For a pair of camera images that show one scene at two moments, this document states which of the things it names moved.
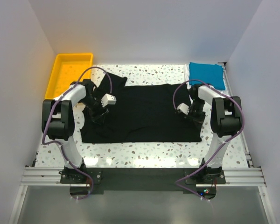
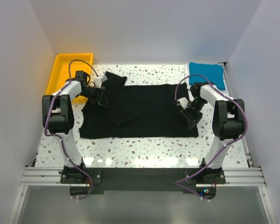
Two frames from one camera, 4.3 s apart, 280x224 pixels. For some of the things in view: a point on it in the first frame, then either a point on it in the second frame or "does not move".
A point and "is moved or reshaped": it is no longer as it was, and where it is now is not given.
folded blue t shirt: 212,74 does not move
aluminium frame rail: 50,177 does not move
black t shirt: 141,114 is moved or reshaped
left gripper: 97,115 to 100,98
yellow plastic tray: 67,69 does not move
